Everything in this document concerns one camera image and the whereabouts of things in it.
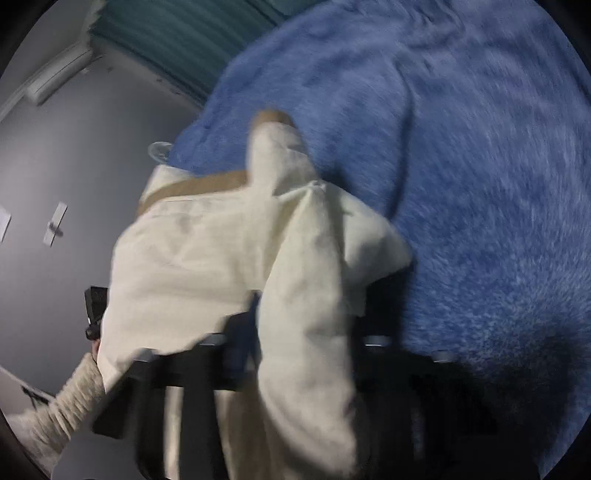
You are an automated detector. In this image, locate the teal window curtain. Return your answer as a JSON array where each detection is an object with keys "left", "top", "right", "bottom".
[{"left": 90, "top": 0, "right": 317, "bottom": 104}]

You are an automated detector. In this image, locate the white air conditioner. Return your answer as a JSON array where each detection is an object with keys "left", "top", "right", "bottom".
[{"left": 25, "top": 44, "right": 93, "bottom": 105}]

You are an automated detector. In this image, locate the white wall socket strip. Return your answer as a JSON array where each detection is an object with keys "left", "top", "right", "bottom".
[{"left": 43, "top": 202, "right": 68, "bottom": 247}]

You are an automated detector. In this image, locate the cream white padded jacket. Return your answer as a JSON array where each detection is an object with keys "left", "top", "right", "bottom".
[{"left": 98, "top": 110, "right": 415, "bottom": 480}]

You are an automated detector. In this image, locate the blue fleece bed blanket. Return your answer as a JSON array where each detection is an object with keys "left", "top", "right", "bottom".
[{"left": 165, "top": 0, "right": 591, "bottom": 476}]

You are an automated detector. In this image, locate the white standing fan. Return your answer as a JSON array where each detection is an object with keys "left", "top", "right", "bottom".
[{"left": 147, "top": 141, "right": 172, "bottom": 164}]

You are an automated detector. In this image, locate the left forearm cream sleeve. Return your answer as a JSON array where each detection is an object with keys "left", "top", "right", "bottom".
[{"left": 7, "top": 352, "right": 105, "bottom": 476}]

